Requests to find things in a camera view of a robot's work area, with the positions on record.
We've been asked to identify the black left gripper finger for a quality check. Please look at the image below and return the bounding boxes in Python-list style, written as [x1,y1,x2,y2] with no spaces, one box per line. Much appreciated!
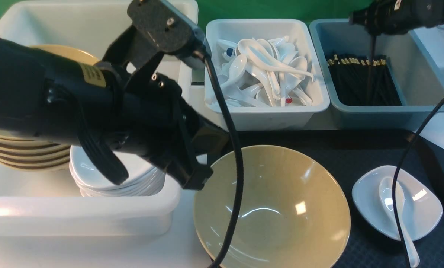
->
[77,132,129,185]
[159,149,213,191]

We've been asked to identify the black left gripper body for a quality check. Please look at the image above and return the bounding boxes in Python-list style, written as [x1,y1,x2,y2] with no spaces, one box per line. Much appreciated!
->
[77,63,229,168]

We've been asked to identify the beige noodle bowl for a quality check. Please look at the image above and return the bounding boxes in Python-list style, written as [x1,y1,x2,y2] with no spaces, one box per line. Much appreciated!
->
[193,145,351,268]

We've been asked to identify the white ceramic soup spoon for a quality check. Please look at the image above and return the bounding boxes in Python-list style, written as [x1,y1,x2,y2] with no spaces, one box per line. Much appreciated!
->
[379,177,420,268]

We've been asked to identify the small white square dish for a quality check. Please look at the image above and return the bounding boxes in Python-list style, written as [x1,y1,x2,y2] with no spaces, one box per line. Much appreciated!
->
[352,166,443,241]

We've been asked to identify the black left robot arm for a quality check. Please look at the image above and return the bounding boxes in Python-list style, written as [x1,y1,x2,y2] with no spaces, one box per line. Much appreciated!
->
[0,37,229,190]

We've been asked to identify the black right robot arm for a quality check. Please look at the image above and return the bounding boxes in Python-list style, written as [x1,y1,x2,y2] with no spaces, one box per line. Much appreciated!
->
[348,0,444,36]

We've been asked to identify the stack of white dishes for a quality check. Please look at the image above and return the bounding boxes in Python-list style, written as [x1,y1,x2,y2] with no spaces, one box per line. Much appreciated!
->
[70,146,165,197]

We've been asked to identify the stack of beige bowls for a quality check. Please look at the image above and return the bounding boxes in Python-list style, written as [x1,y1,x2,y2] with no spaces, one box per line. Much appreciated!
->
[0,44,100,172]

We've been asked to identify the large white plastic tub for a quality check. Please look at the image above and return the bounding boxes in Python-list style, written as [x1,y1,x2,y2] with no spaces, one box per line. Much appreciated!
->
[0,0,182,236]

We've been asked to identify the pile of white spoons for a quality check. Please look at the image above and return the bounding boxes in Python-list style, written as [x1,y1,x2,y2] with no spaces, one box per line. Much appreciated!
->
[216,36,315,108]

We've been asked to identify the white plastic spoon bin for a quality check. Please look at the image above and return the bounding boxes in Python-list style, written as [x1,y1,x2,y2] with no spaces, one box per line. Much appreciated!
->
[206,19,330,130]

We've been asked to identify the bundle of black chopsticks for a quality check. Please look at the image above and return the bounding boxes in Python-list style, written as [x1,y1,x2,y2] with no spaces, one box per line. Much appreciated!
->
[326,53,402,106]

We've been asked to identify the teal plastic chopstick bin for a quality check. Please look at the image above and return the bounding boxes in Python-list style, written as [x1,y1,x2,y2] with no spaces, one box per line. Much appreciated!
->
[310,19,444,129]

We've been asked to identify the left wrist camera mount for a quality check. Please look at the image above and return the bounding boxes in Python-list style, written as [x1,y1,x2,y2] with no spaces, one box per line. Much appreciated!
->
[102,0,212,75]

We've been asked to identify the black right camera cable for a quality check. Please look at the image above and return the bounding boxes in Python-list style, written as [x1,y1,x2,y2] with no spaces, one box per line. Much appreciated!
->
[391,82,444,242]

